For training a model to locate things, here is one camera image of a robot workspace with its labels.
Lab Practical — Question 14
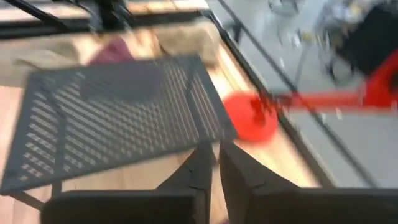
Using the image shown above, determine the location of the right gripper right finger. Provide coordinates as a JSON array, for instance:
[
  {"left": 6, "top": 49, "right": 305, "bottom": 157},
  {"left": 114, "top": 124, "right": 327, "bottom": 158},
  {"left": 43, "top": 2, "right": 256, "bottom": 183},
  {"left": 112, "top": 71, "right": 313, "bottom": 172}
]
[{"left": 218, "top": 139, "right": 398, "bottom": 224}]

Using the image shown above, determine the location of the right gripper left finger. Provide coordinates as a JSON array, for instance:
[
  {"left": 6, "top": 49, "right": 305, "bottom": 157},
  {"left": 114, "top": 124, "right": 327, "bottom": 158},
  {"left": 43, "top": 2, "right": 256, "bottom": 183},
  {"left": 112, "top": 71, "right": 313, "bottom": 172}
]
[{"left": 40, "top": 141, "right": 215, "bottom": 224}]

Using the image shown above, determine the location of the pink towel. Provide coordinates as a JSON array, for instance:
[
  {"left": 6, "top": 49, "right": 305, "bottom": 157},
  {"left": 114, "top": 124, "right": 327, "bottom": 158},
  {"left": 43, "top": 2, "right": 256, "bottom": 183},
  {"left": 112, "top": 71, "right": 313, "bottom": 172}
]
[{"left": 88, "top": 36, "right": 137, "bottom": 67}]

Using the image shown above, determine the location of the red desk lamp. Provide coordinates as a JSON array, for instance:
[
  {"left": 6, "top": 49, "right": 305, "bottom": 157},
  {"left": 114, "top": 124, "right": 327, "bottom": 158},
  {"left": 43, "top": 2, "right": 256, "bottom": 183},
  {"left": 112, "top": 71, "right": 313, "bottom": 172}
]
[{"left": 223, "top": 48, "right": 398, "bottom": 144}]

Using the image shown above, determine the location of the black perforated metal rack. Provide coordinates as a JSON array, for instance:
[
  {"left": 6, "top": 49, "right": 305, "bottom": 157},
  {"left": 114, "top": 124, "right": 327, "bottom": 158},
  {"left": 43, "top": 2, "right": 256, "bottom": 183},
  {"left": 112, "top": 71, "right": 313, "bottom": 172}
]
[{"left": 0, "top": 55, "right": 239, "bottom": 211}]

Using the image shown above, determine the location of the black office chair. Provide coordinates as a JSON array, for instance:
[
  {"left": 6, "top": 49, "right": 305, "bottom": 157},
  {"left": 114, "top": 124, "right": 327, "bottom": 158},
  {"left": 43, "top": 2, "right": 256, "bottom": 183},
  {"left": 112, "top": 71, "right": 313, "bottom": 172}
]
[{"left": 315, "top": 0, "right": 398, "bottom": 86}]

